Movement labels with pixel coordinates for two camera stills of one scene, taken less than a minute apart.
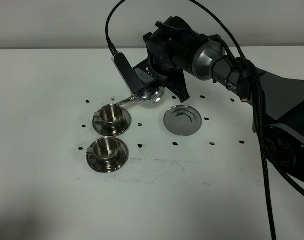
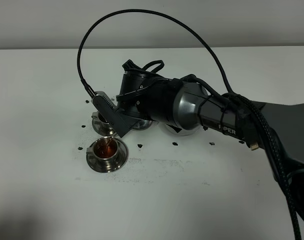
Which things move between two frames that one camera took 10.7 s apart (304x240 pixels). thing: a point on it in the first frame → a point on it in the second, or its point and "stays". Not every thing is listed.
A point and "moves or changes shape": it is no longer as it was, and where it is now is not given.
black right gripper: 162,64 → 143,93
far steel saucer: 103,129 stays
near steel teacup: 105,148 stays
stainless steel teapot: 150,97 moves or changes shape
